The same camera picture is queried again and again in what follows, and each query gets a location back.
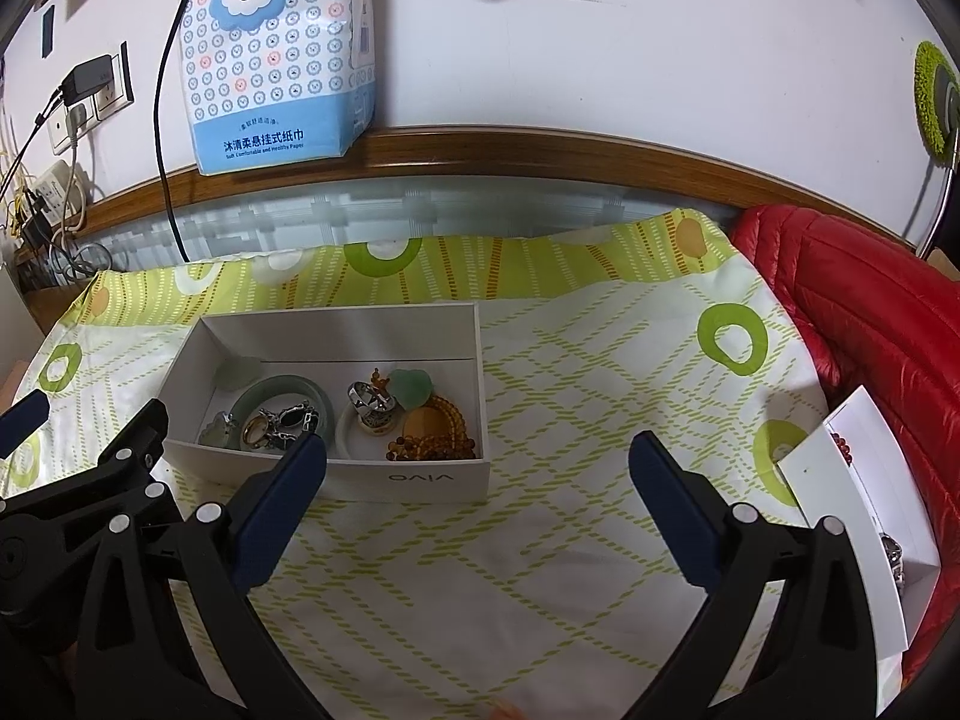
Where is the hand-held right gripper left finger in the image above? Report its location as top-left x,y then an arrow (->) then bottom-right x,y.
71,433 -> 335,720

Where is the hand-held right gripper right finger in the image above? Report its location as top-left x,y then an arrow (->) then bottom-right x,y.
628,432 -> 880,720

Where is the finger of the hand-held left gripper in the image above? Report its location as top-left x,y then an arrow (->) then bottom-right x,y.
0,392 -> 52,460
81,399 -> 185,538

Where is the white cardboard box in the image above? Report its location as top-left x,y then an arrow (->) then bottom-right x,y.
163,303 -> 492,502

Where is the amber bead bracelet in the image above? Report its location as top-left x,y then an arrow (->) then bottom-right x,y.
386,394 -> 481,462

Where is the black stone silver pendant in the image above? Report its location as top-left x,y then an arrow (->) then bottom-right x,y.
259,399 -> 317,445

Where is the pale white jade bangle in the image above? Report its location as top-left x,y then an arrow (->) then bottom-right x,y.
335,397 -> 421,460

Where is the plain white box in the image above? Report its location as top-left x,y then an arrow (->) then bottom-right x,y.
0,262 -> 44,372

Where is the green jade bangle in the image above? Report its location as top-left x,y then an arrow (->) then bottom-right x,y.
229,375 -> 336,451

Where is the green patterned cloth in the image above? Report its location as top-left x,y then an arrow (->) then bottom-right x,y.
0,208 -> 912,720

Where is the white box at right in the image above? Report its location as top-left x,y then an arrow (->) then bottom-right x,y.
776,384 -> 942,653

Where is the green jade heart pendant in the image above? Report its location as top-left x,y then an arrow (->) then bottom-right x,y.
391,367 -> 437,410

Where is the silver watch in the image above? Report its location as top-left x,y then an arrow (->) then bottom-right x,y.
879,532 -> 908,587

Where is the white power strip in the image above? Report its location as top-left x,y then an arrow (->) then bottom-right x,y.
26,159 -> 95,230

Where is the red puffer jacket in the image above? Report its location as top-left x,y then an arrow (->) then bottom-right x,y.
729,204 -> 960,691

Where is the black power adapter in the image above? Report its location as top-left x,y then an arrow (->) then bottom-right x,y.
54,54 -> 121,110

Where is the blue patterned tissue pack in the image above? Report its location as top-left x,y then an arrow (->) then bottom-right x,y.
178,0 -> 382,177

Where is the chrome bent tube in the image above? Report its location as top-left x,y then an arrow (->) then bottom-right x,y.
919,157 -> 960,256

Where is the green fuzzy round pad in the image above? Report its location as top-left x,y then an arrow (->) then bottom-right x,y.
913,40 -> 960,166

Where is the silver ring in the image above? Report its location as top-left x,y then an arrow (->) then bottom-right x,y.
346,381 -> 397,421

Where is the red bead bracelet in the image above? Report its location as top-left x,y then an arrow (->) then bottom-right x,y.
829,429 -> 863,470

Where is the black cable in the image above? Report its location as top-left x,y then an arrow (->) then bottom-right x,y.
152,0 -> 207,263

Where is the white wall socket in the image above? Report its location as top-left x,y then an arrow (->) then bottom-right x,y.
45,41 -> 136,151

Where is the brown wooden rail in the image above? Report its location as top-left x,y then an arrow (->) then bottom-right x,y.
15,126 -> 923,263

